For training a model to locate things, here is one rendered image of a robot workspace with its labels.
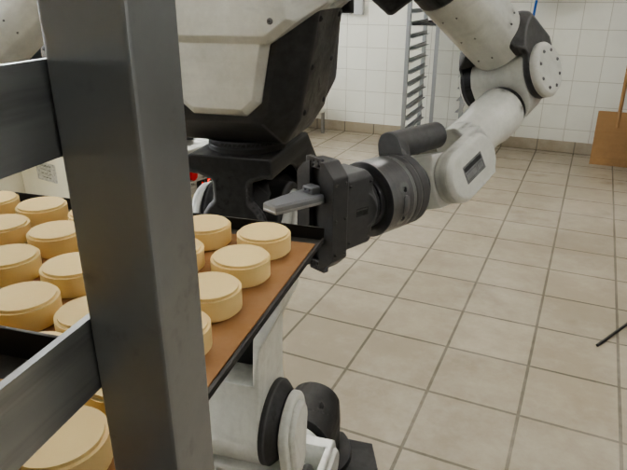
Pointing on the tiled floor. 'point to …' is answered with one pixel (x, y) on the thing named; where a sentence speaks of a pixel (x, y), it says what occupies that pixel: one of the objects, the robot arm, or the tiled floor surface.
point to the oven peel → (611, 136)
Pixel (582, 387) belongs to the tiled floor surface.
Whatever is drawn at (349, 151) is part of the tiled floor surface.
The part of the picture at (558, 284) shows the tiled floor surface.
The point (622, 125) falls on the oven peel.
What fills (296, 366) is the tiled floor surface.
